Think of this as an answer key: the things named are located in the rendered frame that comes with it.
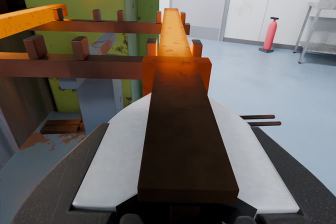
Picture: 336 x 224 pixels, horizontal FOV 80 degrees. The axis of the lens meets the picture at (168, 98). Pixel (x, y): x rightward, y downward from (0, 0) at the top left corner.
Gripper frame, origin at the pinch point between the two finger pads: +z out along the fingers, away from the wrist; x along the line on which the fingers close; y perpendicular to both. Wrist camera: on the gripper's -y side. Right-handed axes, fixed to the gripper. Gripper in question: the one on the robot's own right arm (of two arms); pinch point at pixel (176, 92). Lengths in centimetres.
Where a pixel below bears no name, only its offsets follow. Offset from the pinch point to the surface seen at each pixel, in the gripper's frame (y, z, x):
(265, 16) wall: 45, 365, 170
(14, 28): 0.7, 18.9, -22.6
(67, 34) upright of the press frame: 8, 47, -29
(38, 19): 0.4, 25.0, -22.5
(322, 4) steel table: 15, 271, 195
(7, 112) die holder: 22, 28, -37
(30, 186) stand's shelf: 26.3, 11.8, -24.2
